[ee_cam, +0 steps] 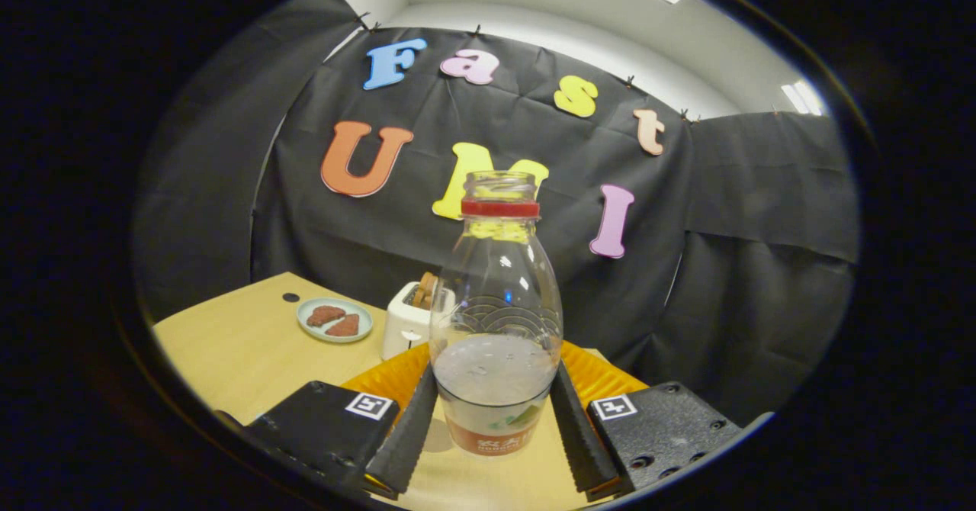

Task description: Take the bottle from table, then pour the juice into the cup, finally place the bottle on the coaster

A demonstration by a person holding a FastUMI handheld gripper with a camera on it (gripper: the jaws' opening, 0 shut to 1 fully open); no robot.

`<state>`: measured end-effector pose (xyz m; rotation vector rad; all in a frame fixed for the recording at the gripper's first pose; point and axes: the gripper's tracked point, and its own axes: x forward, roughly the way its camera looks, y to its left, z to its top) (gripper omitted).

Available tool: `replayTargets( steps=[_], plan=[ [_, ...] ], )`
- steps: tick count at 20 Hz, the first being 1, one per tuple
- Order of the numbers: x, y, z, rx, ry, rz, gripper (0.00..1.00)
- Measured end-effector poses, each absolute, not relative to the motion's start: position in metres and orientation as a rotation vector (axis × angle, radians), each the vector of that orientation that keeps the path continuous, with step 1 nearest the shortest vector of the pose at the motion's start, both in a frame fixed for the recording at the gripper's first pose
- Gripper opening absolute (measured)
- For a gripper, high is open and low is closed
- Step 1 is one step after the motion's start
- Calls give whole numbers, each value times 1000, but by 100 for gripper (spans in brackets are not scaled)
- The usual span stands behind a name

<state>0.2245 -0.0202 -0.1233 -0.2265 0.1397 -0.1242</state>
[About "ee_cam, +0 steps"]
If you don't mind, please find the black backdrop cloth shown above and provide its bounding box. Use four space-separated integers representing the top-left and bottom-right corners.
131 0 861 428

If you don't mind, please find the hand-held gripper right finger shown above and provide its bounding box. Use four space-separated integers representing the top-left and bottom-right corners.
551 342 775 503

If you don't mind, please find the white toaster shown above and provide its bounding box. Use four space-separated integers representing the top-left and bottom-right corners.
381 281 456 362

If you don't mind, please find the wooden table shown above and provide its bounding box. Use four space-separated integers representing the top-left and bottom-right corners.
152 271 649 511

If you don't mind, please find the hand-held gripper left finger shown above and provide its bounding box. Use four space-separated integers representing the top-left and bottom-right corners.
217 343 440 500

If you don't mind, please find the brown toast slice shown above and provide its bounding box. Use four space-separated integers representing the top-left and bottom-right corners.
412 271 439 310

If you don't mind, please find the pale green plate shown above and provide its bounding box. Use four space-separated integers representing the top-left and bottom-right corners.
297 297 374 344

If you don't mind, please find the clear juice bottle red label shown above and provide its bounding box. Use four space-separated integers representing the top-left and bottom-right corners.
429 171 564 457

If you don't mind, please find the small ceiling light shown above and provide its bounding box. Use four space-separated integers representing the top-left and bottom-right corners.
782 79 826 117

